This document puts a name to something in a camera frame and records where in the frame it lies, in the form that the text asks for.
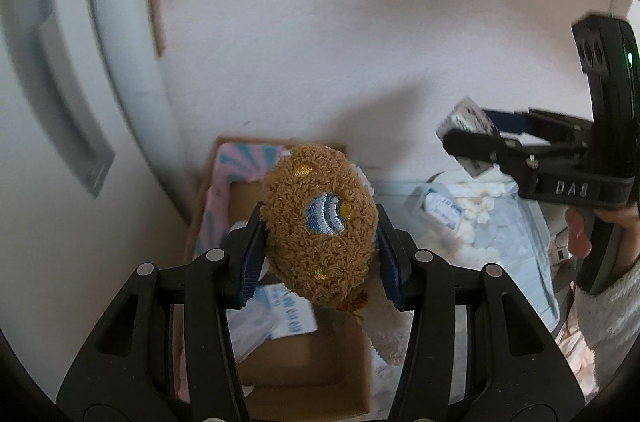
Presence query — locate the person right hand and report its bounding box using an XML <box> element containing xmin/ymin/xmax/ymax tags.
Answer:
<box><xmin>565</xmin><ymin>203</ymin><xmax>640</xmax><ymax>281</ymax></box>

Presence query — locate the pink teal paper liner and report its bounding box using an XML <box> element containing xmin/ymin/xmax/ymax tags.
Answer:
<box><xmin>174</xmin><ymin>141</ymin><xmax>292</xmax><ymax>403</ymax></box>

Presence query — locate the white blue tissue pack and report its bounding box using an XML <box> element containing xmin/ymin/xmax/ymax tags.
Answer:
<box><xmin>256</xmin><ymin>283</ymin><xmax>318</xmax><ymax>340</ymax></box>

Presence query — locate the floral blue table mat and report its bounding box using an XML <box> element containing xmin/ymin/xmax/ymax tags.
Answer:
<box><xmin>373</xmin><ymin>170</ymin><xmax>560</xmax><ymax>331</ymax></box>

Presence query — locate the white wardrobe door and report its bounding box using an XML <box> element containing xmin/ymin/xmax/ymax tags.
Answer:
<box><xmin>1</xmin><ymin>0</ymin><xmax>186</xmax><ymax>398</ymax></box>

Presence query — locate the brown cardboard box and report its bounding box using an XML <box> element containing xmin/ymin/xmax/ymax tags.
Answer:
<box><xmin>205</xmin><ymin>136</ymin><xmax>372</xmax><ymax>421</ymax></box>

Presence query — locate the brown plush cookie toy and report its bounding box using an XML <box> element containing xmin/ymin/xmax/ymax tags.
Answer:
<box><xmin>260</xmin><ymin>144</ymin><xmax>378</xmax><ymax>313</ymax></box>

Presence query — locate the clear plastic bag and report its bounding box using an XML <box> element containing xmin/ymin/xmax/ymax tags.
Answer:
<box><xmin>226</xmin><ymin>297</ymin><xmax>277</xmax><ymax>362</ymax></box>

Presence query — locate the grey recessed door handle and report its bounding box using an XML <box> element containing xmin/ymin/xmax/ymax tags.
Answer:
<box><xmin>1</xmin><ymin>0</ymin><xmax>115</xmax><ymax>197</ymax></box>

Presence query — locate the white black patterned pack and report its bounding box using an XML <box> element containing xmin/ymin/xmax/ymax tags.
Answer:
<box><xmin>436</xmin><ymin>97</ymin><xmax>499</xmax><ymax>179</ymax></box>

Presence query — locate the white fluffy sleeve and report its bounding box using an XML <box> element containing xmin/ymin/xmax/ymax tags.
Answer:
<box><xmin>575</xmin><ymin>259</ymin><xmax>639</xmax><ymax>390</ymax></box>

